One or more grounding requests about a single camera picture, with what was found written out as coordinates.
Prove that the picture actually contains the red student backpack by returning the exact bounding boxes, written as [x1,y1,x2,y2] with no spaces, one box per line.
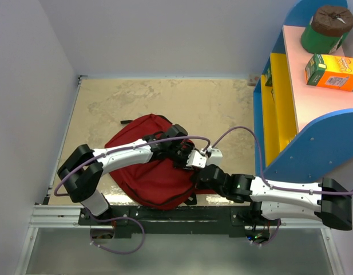
[105,114,214,210]

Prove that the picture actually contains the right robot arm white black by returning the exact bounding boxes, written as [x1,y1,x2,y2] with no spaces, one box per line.
[195,164,352,231]

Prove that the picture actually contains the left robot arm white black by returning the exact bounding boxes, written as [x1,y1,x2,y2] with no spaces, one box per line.
[57,124,197,225]

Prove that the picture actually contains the blue yellow pink shelf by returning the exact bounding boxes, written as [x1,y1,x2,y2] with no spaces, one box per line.
[253,1,353,188]

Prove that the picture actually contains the green box on shelf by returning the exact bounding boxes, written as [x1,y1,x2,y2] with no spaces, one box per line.
[264,65,273,87]

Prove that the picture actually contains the orange green crayon box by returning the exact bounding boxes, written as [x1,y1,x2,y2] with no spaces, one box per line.
[304,54,353,92]

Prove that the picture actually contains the green cylinder brown lid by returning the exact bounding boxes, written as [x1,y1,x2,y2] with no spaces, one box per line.
[300,5,353,54]

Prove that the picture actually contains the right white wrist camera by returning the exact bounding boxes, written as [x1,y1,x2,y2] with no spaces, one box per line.
[205,146,223,166]

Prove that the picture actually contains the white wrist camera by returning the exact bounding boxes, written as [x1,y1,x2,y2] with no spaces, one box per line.
[205,146,223,166]
[186,150,207,168]

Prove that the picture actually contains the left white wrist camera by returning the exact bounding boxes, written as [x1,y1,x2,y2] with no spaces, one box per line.
[186,150,207,168]

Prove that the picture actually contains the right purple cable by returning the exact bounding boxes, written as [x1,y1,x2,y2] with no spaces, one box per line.
[204,126,353,248]

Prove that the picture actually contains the purple cable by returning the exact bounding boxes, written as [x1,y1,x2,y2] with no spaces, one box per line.
[53,136,211,255]
[204,126,353,248]

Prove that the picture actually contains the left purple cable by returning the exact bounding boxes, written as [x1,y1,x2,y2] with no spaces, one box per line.
[53,136,211,255]

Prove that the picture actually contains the aluminium rail frame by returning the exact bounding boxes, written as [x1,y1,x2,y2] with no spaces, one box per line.
[16,77,344,274]

